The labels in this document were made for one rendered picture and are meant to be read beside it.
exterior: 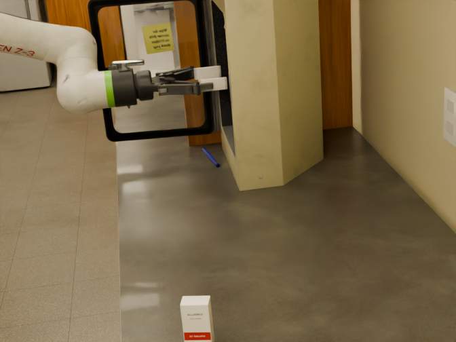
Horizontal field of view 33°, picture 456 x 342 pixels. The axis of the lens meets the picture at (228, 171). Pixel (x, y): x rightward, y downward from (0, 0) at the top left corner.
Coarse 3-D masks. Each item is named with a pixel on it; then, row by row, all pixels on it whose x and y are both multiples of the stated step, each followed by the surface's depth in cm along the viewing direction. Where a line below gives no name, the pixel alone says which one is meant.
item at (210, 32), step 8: (208, 0) 202; (208, 8) 203; (208, 16) 204; (208, 24) 204; (208, 32) 205; (208, 56) 207; (216, 96) 212; (216, 104) 213; (216, 112) 214; (216, 120) 214; (216, 128) 215
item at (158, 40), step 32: (128, 32) 204; (160, 32) 204; (192, 32) 204; (128, 64) 207; (160, 64) 207; (192, 64) 207; (160, 96) 211; (192, 96) 211; (128, 128) 214; (160, 128) 214
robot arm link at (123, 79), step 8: (112, 72) 188; (120, 72) 188; (128, 72) 188; (112, 80) 187; (120, 80) 187; (128, 80) 187; (136, 80) 189; (120, 88) 187; (128, 88) 187; (136, 88) 189; (120, 96) 187; (128, 96) 188; (136, 96) 190; (120, 104) 190; (128, 104) 190
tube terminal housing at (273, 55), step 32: (224, 0) 171; (256, 0) 172; (288, 0) 178; (256, 32) 175; (288, 32) 180; (256, 64) 178; (288, 64) 182; (256, 96) 180; (288, 96) 185; (320, 96) 197; (256, 128) 183; (288, 128) 187; (320, 128) 200; (256, 160) 186; (288, 160) 190; (320, 160) 203
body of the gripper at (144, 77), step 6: (138, 72) 190; (144, 72) 190; (150, 72) 190; (138, 78) 188; (144, 78) 188; (150, 78) 188; (156, 78) 193; (138, 84) 188; (144, 84) 188; (150, 84) 188; (156, 84) 188; (162, 84) 188; (138, 90) 188; (144, 90) 188; (150, 90) 189; (156, 90) 189; (144, 96) 190; (150, 96) 190
